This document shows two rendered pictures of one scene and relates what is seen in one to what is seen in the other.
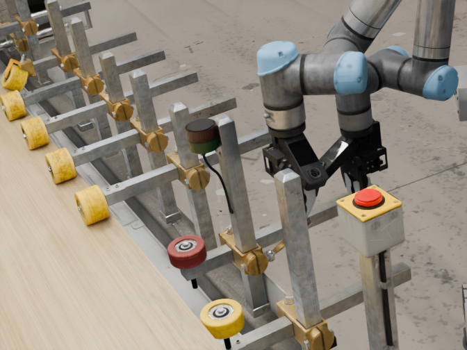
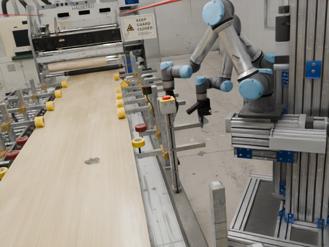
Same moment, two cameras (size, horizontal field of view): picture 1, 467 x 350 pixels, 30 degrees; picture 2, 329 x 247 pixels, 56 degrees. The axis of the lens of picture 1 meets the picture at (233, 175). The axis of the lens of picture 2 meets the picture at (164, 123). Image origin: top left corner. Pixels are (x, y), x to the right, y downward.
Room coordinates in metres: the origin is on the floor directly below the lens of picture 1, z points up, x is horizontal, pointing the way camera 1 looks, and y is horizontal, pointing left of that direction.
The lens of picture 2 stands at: (-0.33, -0.52, 1.62)
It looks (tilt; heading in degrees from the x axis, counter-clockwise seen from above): 20 degrees down; 14
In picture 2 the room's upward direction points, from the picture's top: 7 degrees counter-clockwise
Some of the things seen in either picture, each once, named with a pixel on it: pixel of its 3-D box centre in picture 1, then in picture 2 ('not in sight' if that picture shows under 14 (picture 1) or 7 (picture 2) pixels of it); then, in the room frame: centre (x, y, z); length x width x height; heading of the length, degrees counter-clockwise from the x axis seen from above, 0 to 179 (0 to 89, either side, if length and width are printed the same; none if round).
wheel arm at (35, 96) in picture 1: (89, 77); (143, 86); (2.53, 0.38, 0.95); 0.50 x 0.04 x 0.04; 112
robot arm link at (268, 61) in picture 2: not in sight; (272, 62); (1.90, -0.77, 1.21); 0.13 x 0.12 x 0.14; 35
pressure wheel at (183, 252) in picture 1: (190, 265); (141, 132); (1.55, 0.13, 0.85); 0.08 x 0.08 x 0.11
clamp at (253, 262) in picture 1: (242, 252); (158, 132); (1.58, 0.01, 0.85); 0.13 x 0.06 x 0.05; 22
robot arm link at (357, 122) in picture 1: (354, 117); (201, 95); (1.72, -0.28, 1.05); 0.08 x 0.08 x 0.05
